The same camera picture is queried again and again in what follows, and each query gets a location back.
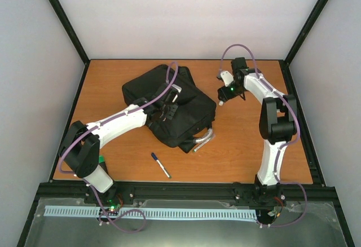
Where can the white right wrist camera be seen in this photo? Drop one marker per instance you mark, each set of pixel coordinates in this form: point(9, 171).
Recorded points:
point(226, 77)

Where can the black frame post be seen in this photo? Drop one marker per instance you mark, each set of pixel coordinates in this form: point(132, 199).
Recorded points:
point(305, 30)
point(63, 18)

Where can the white pen green tip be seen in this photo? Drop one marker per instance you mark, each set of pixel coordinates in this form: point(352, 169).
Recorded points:
point(202, 144)

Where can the blue capped pen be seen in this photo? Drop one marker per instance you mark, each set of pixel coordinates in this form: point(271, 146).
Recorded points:
point(161, 165)

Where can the black frame post right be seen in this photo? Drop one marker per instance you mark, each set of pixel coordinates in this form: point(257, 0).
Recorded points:
point(305, 30)

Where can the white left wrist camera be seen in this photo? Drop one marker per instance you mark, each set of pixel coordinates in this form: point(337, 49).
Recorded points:
point(174, 92)

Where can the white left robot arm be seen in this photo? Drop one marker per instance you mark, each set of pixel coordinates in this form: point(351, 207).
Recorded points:
point(79, 151)

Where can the black frame post left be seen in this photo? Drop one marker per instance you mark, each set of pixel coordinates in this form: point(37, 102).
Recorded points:
point(63, 18)

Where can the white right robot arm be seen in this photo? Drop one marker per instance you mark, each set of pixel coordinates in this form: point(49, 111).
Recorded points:
point(278, 119)

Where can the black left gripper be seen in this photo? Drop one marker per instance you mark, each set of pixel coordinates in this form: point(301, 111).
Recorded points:
point(171, 114)

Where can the black student backpack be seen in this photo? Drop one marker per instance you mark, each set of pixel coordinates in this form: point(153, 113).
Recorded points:
point(180, 114)

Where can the light blue cable duct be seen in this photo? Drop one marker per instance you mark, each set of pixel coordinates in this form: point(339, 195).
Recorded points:
point(154, 213)

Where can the green capped black marker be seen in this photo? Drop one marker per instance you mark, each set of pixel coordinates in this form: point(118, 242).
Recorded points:
point(102, 163)

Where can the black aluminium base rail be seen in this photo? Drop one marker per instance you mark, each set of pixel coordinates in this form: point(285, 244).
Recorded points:
point(236, 193)

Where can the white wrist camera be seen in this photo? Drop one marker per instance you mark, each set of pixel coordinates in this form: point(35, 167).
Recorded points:
point(226, 77)
point(174, 92)

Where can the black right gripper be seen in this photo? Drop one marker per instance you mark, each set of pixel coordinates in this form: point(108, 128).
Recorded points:
point(225, 95)

